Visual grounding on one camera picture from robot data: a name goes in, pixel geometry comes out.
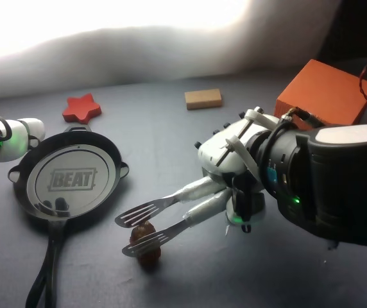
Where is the red star block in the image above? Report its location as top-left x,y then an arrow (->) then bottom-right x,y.
62,93 -> 103,125

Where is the large orange block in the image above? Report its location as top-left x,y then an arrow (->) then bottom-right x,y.
273,58 -> 367,131

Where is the grey table cloth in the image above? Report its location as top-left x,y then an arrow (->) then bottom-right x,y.
0,53 -> 367,308

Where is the white backdrop sheet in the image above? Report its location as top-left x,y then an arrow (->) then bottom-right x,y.
0,0 -> 343,97

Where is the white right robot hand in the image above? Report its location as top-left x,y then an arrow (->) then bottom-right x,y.
193,120 -> 278,234

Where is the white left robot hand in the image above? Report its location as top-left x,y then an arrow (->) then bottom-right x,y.
0,69 -> 46,164

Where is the brown toy meat chunk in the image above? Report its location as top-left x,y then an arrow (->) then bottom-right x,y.
128,220 -> 162,267

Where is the black frying pan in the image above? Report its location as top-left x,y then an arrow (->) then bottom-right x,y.
7,124 -> 130,308

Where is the tan wooden rectangular block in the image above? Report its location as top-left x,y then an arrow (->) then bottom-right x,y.
184,89 -> 222,111

